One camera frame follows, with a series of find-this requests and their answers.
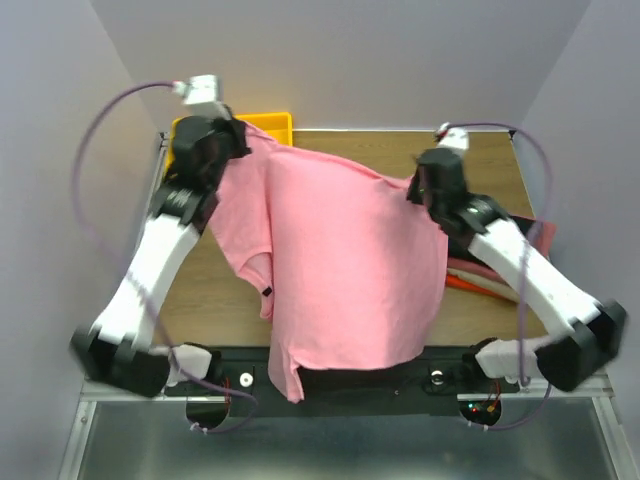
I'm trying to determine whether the pink t shirt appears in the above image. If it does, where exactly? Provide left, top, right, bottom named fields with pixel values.
left=209, top=125, right=448, bottom=403

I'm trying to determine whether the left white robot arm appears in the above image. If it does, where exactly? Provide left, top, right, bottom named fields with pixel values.
left=70, top=116, right=250, bottom=398

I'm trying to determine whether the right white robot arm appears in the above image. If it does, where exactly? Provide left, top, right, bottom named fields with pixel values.
left=408, top=148, right=627, bottom=392

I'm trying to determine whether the yellow plastic bin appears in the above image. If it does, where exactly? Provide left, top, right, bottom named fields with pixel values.
left=162, top=112, right=294, bottom=177

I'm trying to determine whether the black folded t shirt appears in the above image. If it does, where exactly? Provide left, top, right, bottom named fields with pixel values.
left=448, top=215, right=535, bottom=264

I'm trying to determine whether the orange folded t shirt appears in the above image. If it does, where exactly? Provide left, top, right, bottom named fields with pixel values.
left=445, top=274, right=504, bottom=298

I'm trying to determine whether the beige folded t shirt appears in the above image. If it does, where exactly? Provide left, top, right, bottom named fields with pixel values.
left=447, top=269, right=519, bottom=303

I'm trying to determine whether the dusty rose folded t shirt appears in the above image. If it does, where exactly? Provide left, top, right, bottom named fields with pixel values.
left=447, top=215, right=556, bottom=284

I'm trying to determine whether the left aluminium rail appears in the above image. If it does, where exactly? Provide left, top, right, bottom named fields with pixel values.
left=107, top=131, right=171, bottom=346

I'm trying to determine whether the aluminium rail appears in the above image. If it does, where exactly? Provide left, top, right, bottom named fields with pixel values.
left=79, top=379, right=617, bottom=419
left=107, top=131, right=171, bottom=346

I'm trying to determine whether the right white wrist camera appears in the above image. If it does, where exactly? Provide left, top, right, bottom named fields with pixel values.
left=434, top=122, right=469, bottom=156

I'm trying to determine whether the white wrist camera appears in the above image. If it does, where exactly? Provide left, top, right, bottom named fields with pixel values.
left=434, top=122, right=469, bottom=156
left=172, top=74, right=232, bottom=120

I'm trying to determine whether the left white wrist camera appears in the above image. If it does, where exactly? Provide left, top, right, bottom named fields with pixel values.
left=172, top=74, right=232, bottom=120

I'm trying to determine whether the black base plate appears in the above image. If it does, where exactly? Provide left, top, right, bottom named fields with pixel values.
left=164, top=345, right=531, bottom=417

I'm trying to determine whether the front aluminium rail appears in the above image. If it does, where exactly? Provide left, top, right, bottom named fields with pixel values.
left=79, top=379, right=617, bottom=419

